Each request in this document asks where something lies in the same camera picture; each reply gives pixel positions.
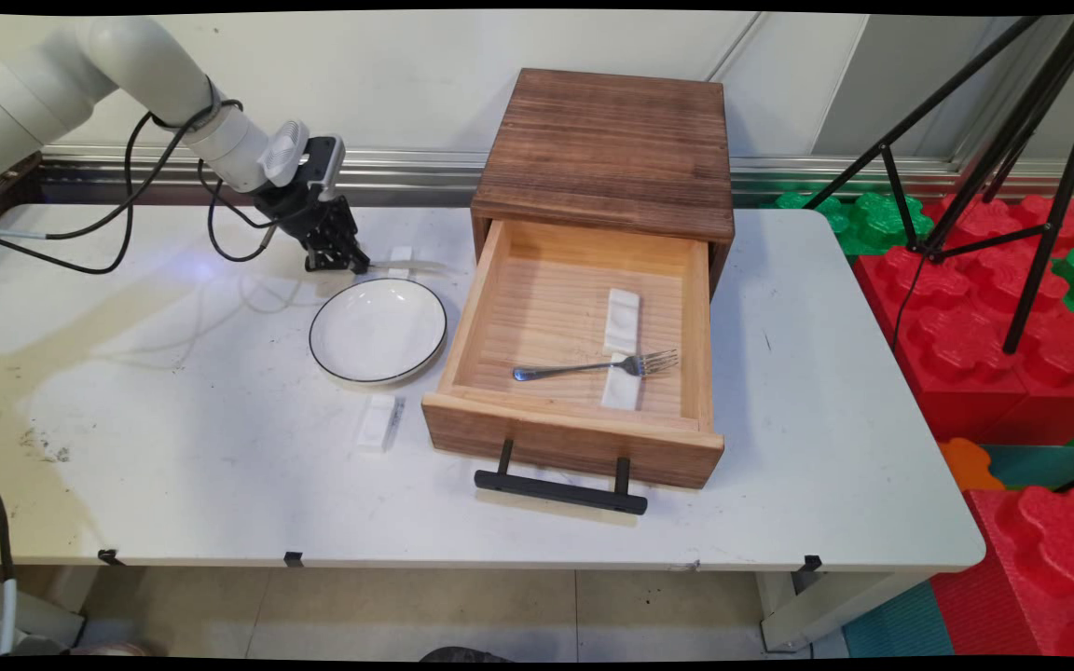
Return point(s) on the white table leg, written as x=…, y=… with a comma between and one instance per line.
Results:
x=817, y=606

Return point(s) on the white cutlery rest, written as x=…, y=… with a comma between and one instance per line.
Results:
x=621, y=393
x=376, y=424
x=401, y=253
x=624, y=317

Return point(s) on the silver table knife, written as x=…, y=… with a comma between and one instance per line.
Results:
x=416, y=268

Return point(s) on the dark wooden drawer cabinet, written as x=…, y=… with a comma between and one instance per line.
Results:
x=607, y=149

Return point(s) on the silver fork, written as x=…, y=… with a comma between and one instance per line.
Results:
x=584, y=367

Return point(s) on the teal foam mat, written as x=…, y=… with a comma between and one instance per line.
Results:
x=896, y=624

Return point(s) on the brown woven basket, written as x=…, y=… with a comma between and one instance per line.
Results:
x=10, y=191

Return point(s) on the white plate with black rim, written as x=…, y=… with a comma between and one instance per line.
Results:
x=378, y=331

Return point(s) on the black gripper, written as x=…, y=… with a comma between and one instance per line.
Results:
x=309, y=214

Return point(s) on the large red foam block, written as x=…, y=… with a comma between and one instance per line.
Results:
x=966, y=335

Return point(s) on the teal foam block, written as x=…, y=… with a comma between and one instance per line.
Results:
x=1050, y=466

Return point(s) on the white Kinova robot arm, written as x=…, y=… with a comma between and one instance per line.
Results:
x=127, y=65

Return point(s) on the orange foam block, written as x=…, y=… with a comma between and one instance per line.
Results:
x=966, y=464

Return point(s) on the metal window rail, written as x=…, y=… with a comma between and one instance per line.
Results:
x=406, y=172

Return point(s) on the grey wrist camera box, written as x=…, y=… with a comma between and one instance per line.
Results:
x=324, y=163

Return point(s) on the black tripod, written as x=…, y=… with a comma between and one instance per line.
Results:
x=1036, y=102

